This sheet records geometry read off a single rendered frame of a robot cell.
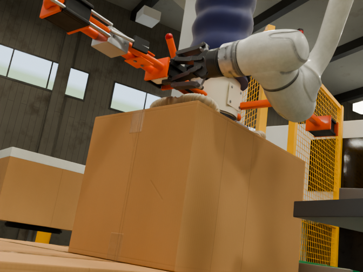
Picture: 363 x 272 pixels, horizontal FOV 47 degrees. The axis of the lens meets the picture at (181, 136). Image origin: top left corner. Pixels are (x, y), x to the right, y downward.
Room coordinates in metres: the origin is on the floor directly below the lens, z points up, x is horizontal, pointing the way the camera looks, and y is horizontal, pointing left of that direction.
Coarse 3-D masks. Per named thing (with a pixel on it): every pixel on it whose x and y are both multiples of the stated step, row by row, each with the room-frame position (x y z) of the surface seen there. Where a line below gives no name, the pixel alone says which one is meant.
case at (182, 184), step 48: (96, 144) 1.20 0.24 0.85; (144, 144) 1.06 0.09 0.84; (192, 144) 0.95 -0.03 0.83; (240, 144) 1.10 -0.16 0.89; (96, 192) 1.17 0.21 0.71; (144, 192) 1.04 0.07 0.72; (192, 192) 0.97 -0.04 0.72; (240, 192) 1.11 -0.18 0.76; (288, 192) 1.31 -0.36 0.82; (96, 240) 1.14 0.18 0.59; (144, 240) 1.02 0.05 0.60; (192, 240) 0.98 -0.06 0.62; (240, 240) 1.13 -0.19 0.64; (288, 240) 1.33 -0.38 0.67
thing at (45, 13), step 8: (64, 0) 0.81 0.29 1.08; (56, 8) 0.81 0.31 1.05; (40, 16) 0.85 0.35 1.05; (48, 16) 0.84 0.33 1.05; (56, 16) 0.83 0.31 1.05; (64, 16) 0.83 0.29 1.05; (56, 24) 0.87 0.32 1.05; (64, 24) 0.86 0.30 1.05; (72, 24) 0.86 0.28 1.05; (80, 24) 0.85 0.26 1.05; (72, 32) 0.90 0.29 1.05
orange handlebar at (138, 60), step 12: (48, 0) 0.81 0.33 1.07; (96, 24) 0.88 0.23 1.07; (96, 36) 0.94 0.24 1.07; (132, 48) 0.98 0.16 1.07; (132, 60) 1.03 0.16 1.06; (144, 60) 1.02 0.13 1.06; (156, 60) 1.05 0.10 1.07; (240, 108) 1.29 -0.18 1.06; (252, 108) 1.27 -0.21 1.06; (312, 120) 1.30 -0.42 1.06
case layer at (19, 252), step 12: (0, 240) 1.41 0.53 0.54; (12, 240) 1.60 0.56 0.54; (0, 252) 0.78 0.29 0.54; (12, 252) 0.84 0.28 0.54; (24, 252) 0.90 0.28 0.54; (36, 252) 0.97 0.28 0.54; (48, 252) 1.05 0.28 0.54; (60, 252) 1.16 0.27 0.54; (0, 264) 0.60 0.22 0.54; (12, 264) 0.62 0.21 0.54; (24, 264) 0.63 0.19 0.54; (36, 264) 0.65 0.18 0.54; (48, 264) 0.66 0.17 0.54; (60, 264) 0.69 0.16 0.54; (72, 264) 0.73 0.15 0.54; (84, 264) 0.77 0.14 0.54; (96, 264) 0.83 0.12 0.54; (108, 264) 0.89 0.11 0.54; (120, 264) 0.96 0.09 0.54; (132, 264) 1.04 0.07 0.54
